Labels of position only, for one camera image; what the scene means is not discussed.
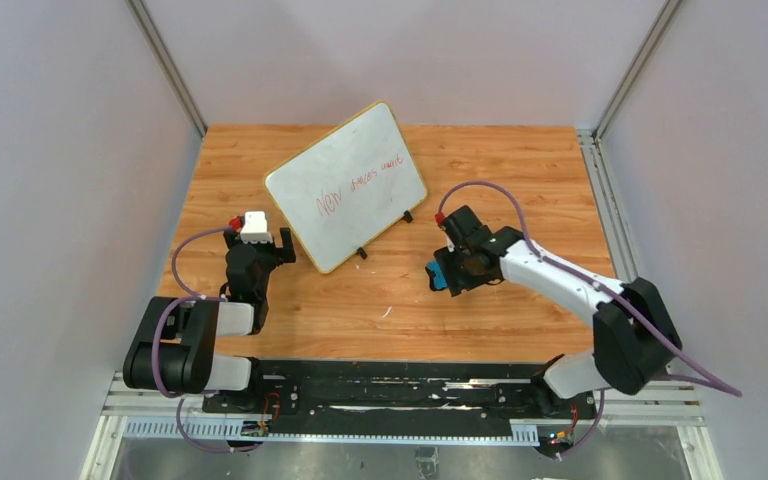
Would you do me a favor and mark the blue whiteboard eraser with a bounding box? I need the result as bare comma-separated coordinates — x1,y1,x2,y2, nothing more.
424,260,448,292

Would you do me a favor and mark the yellow framed whiteboard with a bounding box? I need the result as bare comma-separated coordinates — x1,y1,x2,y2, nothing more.
264,101,428,274

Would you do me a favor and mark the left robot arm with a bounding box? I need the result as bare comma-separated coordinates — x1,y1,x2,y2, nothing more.
122,226,296,398

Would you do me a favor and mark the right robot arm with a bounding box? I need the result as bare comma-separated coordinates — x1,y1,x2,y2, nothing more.
426,206,682,400

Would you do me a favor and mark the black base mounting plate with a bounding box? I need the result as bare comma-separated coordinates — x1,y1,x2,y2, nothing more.
201,359,596,440

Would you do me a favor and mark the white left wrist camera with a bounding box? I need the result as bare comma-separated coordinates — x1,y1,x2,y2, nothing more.
239,211,274,244

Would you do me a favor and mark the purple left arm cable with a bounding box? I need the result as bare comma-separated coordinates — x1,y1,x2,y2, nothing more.
150,217,263,456

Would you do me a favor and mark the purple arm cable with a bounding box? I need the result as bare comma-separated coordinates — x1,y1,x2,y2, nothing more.
150,217,263,456
434,180,743,462

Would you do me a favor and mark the wire whiteboard stand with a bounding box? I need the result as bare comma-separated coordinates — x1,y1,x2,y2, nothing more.
355,210,414,260

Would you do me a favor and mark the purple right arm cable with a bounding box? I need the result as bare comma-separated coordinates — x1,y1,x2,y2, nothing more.
434,180,743,462

